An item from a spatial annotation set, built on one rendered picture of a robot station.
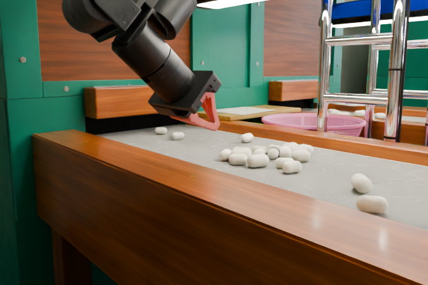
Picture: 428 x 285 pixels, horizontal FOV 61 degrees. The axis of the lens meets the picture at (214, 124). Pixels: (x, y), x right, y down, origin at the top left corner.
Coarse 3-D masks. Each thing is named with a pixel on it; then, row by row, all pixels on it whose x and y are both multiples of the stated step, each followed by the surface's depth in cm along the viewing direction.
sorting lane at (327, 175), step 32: (192, 128) 101; (192, 160) 65; (320, 160) 65; (352, 160) 65; (384, 160) 65; (320, 192) 48; (352, 192) 48; (384, 192) 48; (416, 192) 48; (416, 224) 38
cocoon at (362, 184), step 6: (354, 174) 49; (360, 174) 49; (354, 180) 48; (360, 180) 47; (366, 180) 47; (354, 186) 48; (360, 186) 47; (366, 186) 47; (360, 192) 47; (366, 192) 47
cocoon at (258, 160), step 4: (248, 156) 60; (252, 156) 59; (256, 156) 60; (260, 156) 60; (264, 156) 60; (248, 160) 60; (252, 160) 59; (256, 160) 59; (260, 160) 59; (264, 160) 60; (268, 160) 60; (248, 164) 60; (252, 164) 59; (256, 164) 59; (260, 164) 60; (264, 164) 60
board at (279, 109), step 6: (264, 108) 117; (270, 108) 117; (276, 108) 117; (282, 108) 117; (288, 108) 117; (294, 108) 117; (300, 108) 118; (198, 114) 106; (204, 114) 104; (222, 114) 102; (228, 114) 102; (234, 114) 102; (252, 114) 103; (258, 114) 104; (264, 114) 106; (270, 114) 108; (228, 120) 97
